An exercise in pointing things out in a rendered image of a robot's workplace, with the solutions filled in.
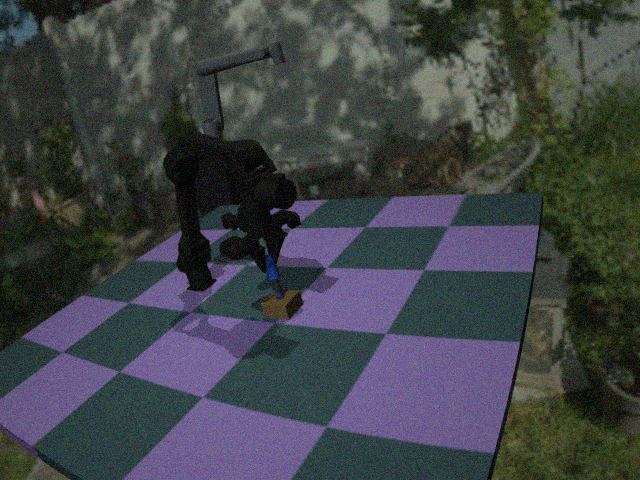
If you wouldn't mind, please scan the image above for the tan block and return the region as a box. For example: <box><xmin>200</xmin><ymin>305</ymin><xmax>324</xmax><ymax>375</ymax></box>
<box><xmin>261</xmin><ymin>290</ymin><xmax>303</xmax><ymax>320</ymax></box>

